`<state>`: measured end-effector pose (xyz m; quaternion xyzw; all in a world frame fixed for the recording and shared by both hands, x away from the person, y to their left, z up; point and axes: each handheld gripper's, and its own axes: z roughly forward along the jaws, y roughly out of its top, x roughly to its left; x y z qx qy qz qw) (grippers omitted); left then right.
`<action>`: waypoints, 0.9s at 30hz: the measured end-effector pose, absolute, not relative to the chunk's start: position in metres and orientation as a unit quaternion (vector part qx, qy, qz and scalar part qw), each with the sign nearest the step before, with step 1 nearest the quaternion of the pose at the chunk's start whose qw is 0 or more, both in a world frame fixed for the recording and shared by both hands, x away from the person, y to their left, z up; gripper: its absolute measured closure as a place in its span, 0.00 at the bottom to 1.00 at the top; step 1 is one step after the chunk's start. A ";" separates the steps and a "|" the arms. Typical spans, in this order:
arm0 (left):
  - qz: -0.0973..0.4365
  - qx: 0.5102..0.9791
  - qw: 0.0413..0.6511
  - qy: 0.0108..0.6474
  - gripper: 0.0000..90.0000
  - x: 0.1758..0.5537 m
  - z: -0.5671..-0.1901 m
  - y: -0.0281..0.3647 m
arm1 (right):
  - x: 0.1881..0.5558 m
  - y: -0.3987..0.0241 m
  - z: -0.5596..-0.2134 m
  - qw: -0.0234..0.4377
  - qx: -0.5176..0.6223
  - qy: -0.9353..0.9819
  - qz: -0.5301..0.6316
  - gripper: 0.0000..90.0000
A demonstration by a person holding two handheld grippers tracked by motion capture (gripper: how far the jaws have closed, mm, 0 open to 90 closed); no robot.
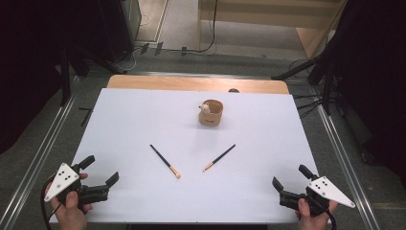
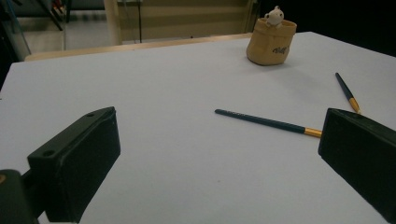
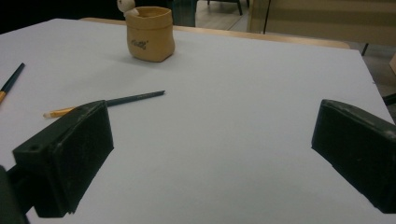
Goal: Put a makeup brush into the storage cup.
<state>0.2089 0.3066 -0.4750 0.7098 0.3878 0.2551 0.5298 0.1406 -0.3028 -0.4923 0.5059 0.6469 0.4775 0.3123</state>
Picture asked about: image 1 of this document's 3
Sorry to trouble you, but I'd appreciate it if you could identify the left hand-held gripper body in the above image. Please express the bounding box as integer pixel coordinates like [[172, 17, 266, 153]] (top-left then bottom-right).
[[43, 162, 110, 212]]

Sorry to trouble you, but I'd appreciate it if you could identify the white table cover sheet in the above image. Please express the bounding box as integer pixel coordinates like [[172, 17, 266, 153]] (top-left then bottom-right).
[[49, 88, 335, 224]]

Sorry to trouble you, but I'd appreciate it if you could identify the person's right hand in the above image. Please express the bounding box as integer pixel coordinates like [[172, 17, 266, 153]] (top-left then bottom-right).
[[295, 197, 339, 230]]

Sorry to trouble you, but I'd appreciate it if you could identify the black hanging cable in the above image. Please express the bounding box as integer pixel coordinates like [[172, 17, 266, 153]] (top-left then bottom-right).
[[166, 0, 219, 54]]

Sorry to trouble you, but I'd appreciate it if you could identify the bundle of black floor cables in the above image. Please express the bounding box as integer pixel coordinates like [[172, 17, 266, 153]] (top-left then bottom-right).
[[288, 58, 324, 120]]

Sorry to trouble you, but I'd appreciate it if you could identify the tan cup with bear figure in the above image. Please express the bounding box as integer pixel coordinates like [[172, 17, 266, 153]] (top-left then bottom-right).
[[198, 99, 224, 127]]

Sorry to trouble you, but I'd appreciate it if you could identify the black cabinet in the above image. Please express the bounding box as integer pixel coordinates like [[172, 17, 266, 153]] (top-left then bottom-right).
[[97, 0, 143, 63]]

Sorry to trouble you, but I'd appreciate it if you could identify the white floor cable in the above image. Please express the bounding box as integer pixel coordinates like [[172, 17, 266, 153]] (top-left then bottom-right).
[[123, 13, 152, 73]]

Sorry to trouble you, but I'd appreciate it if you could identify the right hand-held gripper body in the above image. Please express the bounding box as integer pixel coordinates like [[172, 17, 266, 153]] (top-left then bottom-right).
[[279, 175, 356, 219]]

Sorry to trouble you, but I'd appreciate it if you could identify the black metal stand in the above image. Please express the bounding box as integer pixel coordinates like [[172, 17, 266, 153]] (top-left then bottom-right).
[[58, 42, 128, 108], [271, 56, 339, 117]]

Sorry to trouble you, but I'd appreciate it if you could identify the silver metal floor rail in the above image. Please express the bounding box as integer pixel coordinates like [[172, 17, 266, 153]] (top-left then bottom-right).
[[312, 87, 381, 230], [0, 76, 81, 230]]

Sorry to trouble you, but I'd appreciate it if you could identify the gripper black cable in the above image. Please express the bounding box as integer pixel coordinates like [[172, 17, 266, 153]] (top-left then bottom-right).
[[314, 195, 338, 230], [39, 176, 63, 230]]

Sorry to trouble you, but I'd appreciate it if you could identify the light wooden table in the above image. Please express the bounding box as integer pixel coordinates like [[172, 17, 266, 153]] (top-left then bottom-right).
[[105, 75, 290, 95]]

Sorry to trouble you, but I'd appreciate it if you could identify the person's left hand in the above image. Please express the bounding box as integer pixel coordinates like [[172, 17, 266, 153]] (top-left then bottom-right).
[[44, 172, 94, 230]]

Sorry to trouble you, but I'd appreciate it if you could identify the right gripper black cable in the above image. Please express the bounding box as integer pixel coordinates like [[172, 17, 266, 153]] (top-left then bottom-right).
[[314, 195, 338, 230]]

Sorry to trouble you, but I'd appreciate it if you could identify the light wooden shelf unit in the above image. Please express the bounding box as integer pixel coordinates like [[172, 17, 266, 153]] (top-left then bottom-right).
[[195, 0, 348, 60]]

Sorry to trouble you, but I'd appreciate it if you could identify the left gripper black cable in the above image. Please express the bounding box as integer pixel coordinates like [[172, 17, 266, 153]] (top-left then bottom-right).
[[39, 176, 63, 230]]

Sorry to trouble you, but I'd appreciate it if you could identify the black curtain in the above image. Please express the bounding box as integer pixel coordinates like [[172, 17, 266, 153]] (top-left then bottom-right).
[[0, 0, 108, 156], [327, 0, 406, 191]]

